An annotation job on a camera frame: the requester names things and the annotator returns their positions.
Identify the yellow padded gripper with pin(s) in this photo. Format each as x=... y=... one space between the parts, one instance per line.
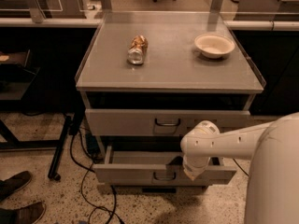
x=193 y=168

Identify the grey drawer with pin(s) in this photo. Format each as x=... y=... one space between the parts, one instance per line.
x=143 y=168
x=155 y=122

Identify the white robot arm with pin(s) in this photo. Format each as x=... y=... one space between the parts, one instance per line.
x=273 y=151

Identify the grey drawer cabinet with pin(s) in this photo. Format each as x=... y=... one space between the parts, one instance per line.
x=174 y=75

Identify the white paper bowl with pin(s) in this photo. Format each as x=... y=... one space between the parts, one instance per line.
x=214 y=46

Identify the crushed golden soda can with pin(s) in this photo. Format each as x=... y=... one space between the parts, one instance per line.
x=138 y=49

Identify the brown shoe upper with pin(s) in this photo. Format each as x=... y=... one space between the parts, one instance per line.
x=14 y=183

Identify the black side table frame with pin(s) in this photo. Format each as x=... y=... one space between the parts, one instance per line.
x=16 y=80

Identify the white horizontal rail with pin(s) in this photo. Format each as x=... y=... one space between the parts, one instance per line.
x=85 y=23

